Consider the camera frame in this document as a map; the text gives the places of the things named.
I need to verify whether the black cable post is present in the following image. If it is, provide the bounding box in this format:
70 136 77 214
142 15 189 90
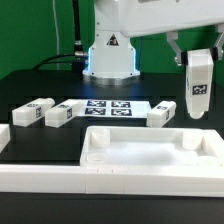
72 0 84 77

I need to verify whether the black thick cable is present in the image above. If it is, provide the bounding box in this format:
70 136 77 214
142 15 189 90
31 53 88 71

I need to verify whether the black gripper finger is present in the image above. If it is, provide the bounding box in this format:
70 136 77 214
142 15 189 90
211 23 224 61

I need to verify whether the white front fence bar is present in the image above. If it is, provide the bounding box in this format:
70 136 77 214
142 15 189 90
0 164 224 197

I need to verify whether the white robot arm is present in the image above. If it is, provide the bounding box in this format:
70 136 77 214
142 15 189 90
83 0 224 80

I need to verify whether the white fence bar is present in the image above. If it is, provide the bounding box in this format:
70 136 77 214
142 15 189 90
0 164 224 197
0 124 10 153

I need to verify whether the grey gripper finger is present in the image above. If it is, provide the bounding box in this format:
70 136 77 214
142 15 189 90
166 31 184 66

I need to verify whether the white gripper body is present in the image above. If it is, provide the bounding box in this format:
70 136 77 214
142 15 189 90
118 0 224 37

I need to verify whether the white marker sheet with tags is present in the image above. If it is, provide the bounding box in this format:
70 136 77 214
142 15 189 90
79 99 151 118

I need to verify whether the white desk top tray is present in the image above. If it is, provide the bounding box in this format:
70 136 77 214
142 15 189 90
80 126 224 167

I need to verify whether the thin white cable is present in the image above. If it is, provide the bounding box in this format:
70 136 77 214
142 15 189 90
52 0 61 71

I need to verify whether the white left fence bar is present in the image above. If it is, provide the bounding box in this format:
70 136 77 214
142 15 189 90
0 124 10 153

